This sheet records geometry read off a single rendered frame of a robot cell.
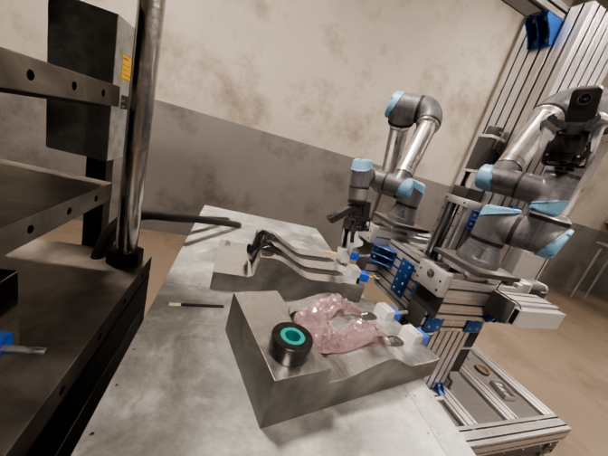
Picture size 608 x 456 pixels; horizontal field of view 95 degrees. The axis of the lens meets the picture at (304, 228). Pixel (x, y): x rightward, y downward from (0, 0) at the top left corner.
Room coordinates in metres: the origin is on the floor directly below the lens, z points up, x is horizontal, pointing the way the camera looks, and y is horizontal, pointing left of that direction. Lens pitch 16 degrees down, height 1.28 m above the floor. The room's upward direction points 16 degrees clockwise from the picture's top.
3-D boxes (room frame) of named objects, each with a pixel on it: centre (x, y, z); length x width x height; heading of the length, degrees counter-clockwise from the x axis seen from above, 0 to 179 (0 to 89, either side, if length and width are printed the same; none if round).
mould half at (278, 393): (0.61, -0.16, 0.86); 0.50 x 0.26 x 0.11; 123
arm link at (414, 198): (1.53, -0.49, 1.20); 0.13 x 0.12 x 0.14; 65
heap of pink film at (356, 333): (0.62, -0.16, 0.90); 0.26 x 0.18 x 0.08; 123
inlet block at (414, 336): (0.72, -0.41, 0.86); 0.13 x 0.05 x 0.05; 123
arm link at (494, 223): (1.06, -0.69, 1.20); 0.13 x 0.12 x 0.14; 48
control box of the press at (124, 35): (0.95, 0.75, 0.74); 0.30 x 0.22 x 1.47; 16
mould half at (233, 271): (0.93, 0.02, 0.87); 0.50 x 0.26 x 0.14; 106
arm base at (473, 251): (1.07, -0.68, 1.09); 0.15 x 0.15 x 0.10
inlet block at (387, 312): (0.81, -0.36, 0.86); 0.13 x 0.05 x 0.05; 123
